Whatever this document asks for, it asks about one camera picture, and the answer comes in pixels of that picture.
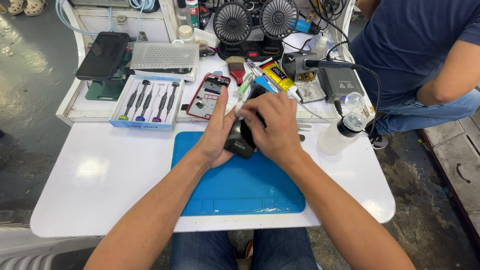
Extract green phone holder stand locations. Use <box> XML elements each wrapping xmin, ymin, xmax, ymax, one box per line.
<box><xmin>73</xmin><ymin>43</ymin><xmax>133</xmax><ymax>101</ymax></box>

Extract black soldering iron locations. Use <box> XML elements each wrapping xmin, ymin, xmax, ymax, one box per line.
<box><xmin>304</xmin><ymin>59</ymin><xmax>364</xmax><ymax>71</ymax></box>

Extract blue-handled power tool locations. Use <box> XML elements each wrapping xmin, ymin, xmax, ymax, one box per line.
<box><xmin>289</xmin><ymin>18</ymin><xmax>322</xmax><ymax>35</ymax></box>

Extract black soldering iron cable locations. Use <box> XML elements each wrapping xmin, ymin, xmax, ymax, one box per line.
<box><xmin>333</xmin><ymin>67</ymin><xmax>382</xmax><ymax>133</ymax></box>

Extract clear bubble wrap sheet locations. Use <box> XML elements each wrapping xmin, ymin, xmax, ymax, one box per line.
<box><xmin>129</xmin><ymin>42</ymin><xmax>200</xmax><ymax>70</ymax></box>

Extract white jar with beige lid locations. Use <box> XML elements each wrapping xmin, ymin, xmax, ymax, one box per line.
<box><xmin>178</xmin><ymin>25</ymin><xmax>196</xmax><ymax>44</ymax></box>

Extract small white squeeze bottle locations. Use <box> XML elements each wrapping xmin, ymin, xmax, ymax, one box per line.
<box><xmin>311</xmin><ymin>34</ymin><xmax>329</xmax><ymax>59</ymax></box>

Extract person's right hand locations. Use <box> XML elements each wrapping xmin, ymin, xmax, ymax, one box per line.
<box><xmin>239</xmin><ymin>92</ymin><xmax>305</xmax><ymax>166</ymax></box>

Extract grey soldering station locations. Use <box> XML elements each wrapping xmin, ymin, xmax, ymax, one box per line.
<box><xmin>316</xmin><ymin>67</ymin><xmax>365</xmax><ymax>104</ymax></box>

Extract white drawer cabinet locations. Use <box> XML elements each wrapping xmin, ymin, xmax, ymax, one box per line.
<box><xmin>62</xmin><ymin>0</ymin><xmax>178</xmax><ymax>45</ymax></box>

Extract white and green spray can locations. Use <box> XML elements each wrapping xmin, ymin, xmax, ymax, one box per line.
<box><xmin>185</xmin><ymin>0</ymin><xmax>200</xmax><ymax>29</ymax></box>

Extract person's left hand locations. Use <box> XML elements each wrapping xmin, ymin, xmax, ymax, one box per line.
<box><xmin>194</xmin><ymin>85</ymin><xmax>241</xmax><ymax>170</ymax></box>

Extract red phone housing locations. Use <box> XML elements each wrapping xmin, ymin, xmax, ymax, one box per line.
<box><xmin>186</xmin><ymin>73</ymin><xmax>232</xmax><ymax>121</ymax></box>

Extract black smartphone with rear logo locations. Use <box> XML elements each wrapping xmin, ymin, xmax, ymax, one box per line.
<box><xmin>224</xmin><ymin>84</ymin><xmax>268</xmax><ymax>159</ymax></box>

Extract bundle of black cables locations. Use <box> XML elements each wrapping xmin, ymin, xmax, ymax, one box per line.
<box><xmin>283</xmin><ymin>0</ymin><xmax>356</xmax><ymax>62</ymax></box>

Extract blue silicone work mat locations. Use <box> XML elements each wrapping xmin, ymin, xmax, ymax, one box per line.
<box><xmin>170</xmin><ymin>131</ymin><xmax>307</xmax><ymax>217</ymax></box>

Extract soldering iron stand with brass wool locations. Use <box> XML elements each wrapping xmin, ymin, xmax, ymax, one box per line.
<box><xmin>281</xmin><ymin>51</ymin><xmax>320</xmax><ymax>83</ymax></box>

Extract grey precision screwdriver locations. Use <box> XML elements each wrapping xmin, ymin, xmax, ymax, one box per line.
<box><xmin>142</xmin><ymin>83</ymin><xmax>155</xmax><ymax>120</ymax></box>
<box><xmin>165</xmin><ymin>81</ymin><xmax>180</xmax><ymax>121</ymax></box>

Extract green and white syringe tube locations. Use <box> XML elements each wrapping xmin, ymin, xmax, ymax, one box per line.
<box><xmin>233</xmin><ymin>73</ymin><xmax>255</xmax><ymax>99</ymax></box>

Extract blue-rimmed screwdriver set box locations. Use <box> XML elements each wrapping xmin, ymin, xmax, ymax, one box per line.
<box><xmin>108</xmin><ymin>74</ymin><xmax>185</xmax><ymax>131</ymax></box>

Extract yellow glue tube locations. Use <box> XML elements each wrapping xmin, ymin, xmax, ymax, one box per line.
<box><xmin>258</xmin><ymin>60</ymin><xmax>303</xmax><ymax>103</ymax></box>

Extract blue-capped precision screwdriver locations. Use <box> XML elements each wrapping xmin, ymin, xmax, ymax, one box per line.
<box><xmin>135</xmin><ymin>79</ymin><xmax>151</xmax><ymax>122</ymax></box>

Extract red-handled bristle brush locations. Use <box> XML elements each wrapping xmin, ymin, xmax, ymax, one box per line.
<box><xmin>225</xmin><ymin>56</ymin><xmax>247</xmax><ymax>86</ymax></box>

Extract black smartphone with dark screen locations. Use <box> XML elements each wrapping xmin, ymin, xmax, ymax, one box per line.
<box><xmin>75</xmin><ymin>31</ymin><xmax>131</xmax><ymax>82</ymax></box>

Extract person's jeans-clad legs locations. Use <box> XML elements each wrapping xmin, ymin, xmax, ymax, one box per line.
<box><xmin>169</xmin><ymin>227</ymin><xmax>319</xmax><ymax>270</ymax></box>

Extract small metal tray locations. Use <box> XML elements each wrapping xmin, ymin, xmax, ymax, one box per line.
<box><xmin>296</xmin><ymin>79</ymin><xmax>326</xmax><ymax>104</ymax></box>

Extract white flat carton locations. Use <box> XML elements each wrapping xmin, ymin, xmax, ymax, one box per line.
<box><xmin>133</xmin><ymin>67</ymin><xmax>197</xmax><ymax>83</ymax></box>

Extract purple-capped precision screwdriver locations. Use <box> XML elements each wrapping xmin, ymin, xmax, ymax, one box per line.
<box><xmin>152</xmin><ymin>84</ymin><xmax>168</xmax><ymax>124</ymax></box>

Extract black twin desk fan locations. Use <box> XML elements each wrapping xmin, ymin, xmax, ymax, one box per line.
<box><xmin>212</xmin><ymin>0</ymin><xmax>300</xmax><ymax>62</ymax></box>

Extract light blue hose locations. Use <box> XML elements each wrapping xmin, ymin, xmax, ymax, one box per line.
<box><xmin>55</xmin><ymin>0</ymin><xmax>156</xmax><ymax>37</ymax></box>

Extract small clear round lid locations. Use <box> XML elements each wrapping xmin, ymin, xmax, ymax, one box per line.
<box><xmin>344</xmin><ymin>91</ymin><xmax>365</xmax><ymax>113</ymax></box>

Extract clear pump dispenser bottle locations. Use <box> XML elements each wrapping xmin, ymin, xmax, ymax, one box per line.
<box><xmin>317</xmin><ymin>112</ymin><xmax>368</xmax><ymax>156</ymax></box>

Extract clear bottle with black cap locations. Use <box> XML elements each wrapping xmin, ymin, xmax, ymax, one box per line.
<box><xmin>175</xmin><ymin>0</ymin><xmax>192</xmax><ymax>28</ymax></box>

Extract white plastic chair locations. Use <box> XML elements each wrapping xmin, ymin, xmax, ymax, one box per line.
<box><xmin>0</xmin><ymin>224</ymin><xmax>103</xmax><ymax>270</ymax></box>

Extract green-capped precision screwdriver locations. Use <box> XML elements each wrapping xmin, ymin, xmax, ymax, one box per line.
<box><xmin>118</xmin><ymin>83</ymin><xmax>140</xmax><ymax>121</ymax></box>

